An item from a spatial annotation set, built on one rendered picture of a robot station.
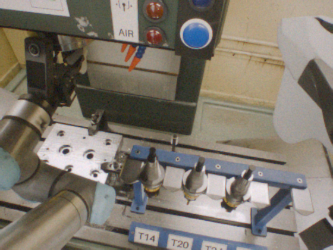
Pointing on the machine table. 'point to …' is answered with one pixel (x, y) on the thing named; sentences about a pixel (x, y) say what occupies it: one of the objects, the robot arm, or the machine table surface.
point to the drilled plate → (110, 153)
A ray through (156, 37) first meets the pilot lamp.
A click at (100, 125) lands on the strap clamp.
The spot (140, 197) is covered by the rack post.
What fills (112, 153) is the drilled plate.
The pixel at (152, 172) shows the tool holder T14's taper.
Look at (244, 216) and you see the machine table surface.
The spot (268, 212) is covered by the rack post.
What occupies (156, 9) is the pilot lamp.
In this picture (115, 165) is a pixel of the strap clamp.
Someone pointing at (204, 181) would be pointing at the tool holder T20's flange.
